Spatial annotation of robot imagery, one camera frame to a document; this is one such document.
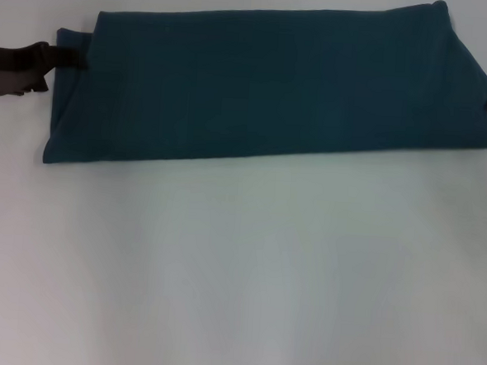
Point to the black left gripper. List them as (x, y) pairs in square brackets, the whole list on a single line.
[(15, 67)]

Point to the teal t-shirt with beige print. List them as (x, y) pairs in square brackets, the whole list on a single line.
[(274, 89)]

